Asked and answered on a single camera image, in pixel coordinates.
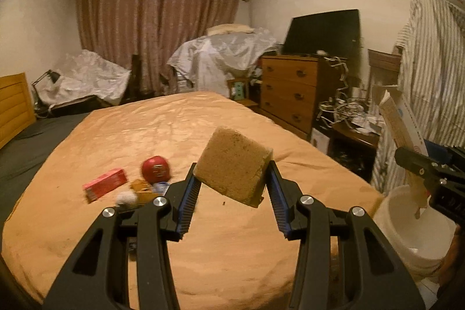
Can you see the cream pillow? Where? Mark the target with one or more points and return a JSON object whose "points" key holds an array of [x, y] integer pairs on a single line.
{"points": [[229, 28]]}

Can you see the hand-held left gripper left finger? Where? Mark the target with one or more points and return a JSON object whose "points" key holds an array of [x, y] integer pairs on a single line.
{"points": [[187, 201]]}

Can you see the tan bed blanket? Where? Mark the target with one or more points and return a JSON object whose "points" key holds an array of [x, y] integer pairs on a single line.
{"points": [[145, 135]]}

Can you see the white bucket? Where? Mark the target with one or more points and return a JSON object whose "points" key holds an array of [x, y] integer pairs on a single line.
{"points": [[399, 223]]}

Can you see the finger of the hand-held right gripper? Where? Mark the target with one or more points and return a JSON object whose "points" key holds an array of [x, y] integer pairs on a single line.
{"points": [[412, 159], [436, 150]]}

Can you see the cardboard carton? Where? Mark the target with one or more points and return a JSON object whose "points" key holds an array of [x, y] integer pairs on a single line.
{"points": [[396, 121]]}

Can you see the white terry cloth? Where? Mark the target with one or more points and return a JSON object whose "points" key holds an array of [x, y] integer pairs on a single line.
{"points": [[126, 198]]}

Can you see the white box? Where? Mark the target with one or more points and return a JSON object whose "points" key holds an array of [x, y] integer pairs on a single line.
{"points": [[320, 141]]}

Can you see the black television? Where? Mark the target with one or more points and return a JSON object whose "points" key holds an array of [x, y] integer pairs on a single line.
{"points": [[323, 34]]}

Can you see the black desk lamp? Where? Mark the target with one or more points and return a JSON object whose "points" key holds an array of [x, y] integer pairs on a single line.
{"points": [[54, 77]]}

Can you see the dark grey bed sheet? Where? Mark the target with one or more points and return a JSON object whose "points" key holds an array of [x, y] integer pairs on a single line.
{"points": [[32, 146]]}

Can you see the dark side table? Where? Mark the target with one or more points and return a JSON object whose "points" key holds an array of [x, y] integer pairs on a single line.
{"points": [[356, 139]]}

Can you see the pink box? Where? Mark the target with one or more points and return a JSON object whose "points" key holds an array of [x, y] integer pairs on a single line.
{"points": [[105, 183]]}

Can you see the wooden headboard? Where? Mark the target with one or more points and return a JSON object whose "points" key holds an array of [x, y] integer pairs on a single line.
{"points": [[14, 106]]}

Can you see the wooden dresser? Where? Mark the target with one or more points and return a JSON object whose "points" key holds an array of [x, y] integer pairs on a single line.
{"points": [[287, 92]]}

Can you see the dark wooden chair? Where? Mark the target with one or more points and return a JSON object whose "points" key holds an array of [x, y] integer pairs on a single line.
{"points": [[136, 74]]}

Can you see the small wooden stool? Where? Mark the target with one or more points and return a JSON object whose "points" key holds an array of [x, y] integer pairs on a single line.
{"points": [[239, 88]]}

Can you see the yellow sponge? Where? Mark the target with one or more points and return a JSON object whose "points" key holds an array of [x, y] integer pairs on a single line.
{"points": [[232, 164]]}

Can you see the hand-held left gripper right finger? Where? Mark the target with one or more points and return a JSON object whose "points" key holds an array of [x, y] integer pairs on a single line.
{"points": [[278, 201]]}

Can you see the person's right forearm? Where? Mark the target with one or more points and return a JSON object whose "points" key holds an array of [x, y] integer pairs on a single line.
{"points": [[452, 255]]}

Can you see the tall plastic sheet cover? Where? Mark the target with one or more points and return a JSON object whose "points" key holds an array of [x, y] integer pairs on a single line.
{"points": [[218, 55]]}

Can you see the brown wooden chair back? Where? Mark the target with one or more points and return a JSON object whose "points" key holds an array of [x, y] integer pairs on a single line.
{"points": [[381, 63]]}

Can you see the striped shirt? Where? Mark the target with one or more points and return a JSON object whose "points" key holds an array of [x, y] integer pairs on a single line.
{"points": [[432, 77]]}

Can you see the low plastic sheet cover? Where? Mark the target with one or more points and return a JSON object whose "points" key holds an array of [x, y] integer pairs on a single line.
{"points": [[83, 77]]}

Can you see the brown curtain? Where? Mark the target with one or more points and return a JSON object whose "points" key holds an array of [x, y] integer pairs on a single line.
{"points": [[156, 23]]}

